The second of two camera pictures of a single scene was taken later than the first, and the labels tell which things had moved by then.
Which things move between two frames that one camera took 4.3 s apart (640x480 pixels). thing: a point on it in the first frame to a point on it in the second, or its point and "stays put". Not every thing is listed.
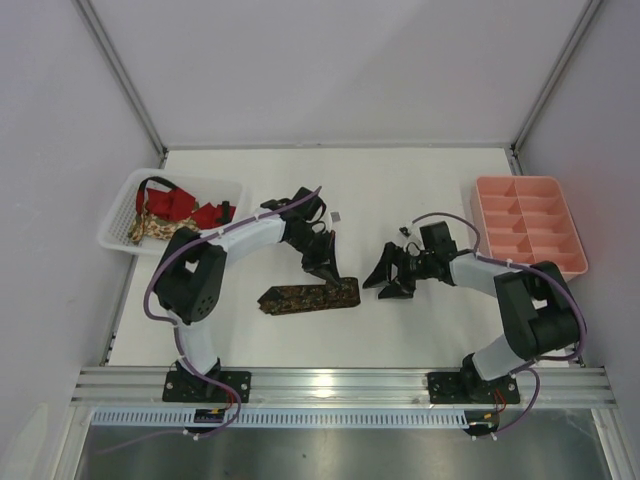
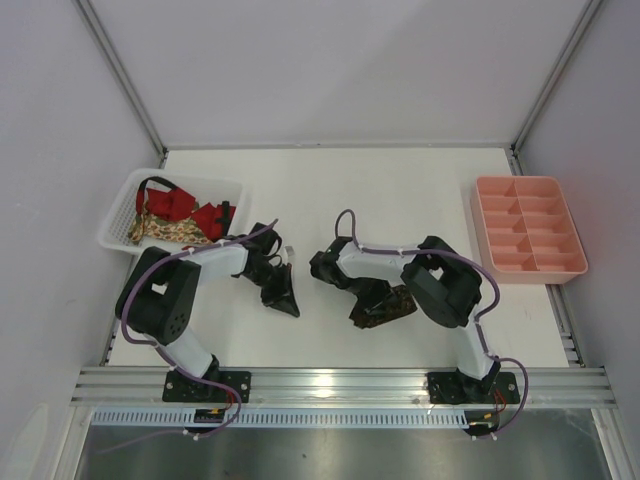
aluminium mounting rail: x=576 y=387 stays put
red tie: x=178 y=205 stays put
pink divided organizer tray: x=529 y=220 stays put
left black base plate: x=187 y=386 stays put
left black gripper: x=318 y=256 to x=273 y=280
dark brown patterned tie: x=278 y=300 to x=404 y=305
